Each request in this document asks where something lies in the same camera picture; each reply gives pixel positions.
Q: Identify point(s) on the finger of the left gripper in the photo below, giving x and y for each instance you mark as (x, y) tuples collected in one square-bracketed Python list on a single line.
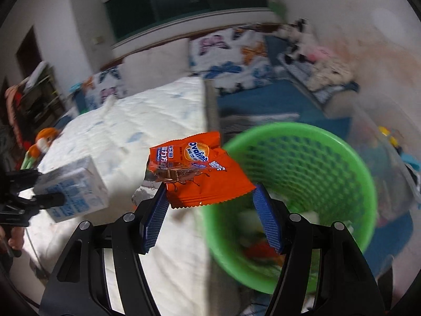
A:
[(18, 180), (43, 201)]

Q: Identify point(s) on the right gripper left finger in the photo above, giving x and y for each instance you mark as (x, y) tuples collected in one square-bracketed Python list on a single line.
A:
[(77, 285)]

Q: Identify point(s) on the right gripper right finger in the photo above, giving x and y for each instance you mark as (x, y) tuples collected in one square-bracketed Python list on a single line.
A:
[(345, 283)]

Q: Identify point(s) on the blue white milk carton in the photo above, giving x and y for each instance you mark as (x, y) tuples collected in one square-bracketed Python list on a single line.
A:
[(83, 189)]

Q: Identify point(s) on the orange ovaltine snack packet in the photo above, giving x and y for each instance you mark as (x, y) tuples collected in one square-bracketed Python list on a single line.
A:
[(197, 171)]

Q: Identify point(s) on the person left hand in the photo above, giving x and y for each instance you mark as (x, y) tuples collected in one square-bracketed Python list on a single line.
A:
[(14, 238)]

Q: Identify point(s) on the orange green plush toy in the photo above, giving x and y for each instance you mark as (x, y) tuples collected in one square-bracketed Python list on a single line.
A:
[(43, 142)]

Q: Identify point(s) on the red mesh fruit netting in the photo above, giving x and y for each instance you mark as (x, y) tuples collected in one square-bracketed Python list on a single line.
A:
[(261, 252)]

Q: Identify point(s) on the clothes rack with clothes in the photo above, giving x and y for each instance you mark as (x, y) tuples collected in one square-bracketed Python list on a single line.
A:
[(33, 105)]

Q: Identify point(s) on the white quilted table mat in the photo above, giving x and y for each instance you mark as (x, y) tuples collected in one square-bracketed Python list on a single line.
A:
[(118, 137)]

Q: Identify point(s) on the green plastic mesh basket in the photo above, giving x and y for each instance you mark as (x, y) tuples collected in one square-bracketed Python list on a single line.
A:
[(311, 168)]

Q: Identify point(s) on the small butterfly print pillow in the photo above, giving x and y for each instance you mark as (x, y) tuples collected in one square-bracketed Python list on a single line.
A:
[(97, 88)]

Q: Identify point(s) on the clear plastic storage box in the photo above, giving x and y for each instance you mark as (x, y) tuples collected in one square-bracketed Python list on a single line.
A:
[(389, 143)]

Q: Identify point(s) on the grey plain pillow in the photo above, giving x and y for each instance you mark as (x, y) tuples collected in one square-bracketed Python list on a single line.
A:
[(156, 66)]

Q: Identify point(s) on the beige spotted cloth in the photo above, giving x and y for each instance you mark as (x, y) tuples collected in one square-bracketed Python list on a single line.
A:
[(329, 72)]

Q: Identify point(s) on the pink plush toy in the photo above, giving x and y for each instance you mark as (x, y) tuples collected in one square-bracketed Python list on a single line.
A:
[(320, 53)]

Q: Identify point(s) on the large butterfly print pillow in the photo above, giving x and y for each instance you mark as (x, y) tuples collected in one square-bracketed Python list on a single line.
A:
[(233, 60)]

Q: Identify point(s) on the black white cow plush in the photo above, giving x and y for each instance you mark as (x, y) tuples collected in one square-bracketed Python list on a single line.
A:
[(300, 38)]

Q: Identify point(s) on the dark window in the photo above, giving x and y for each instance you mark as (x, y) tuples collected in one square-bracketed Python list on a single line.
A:
[(187, 3)]

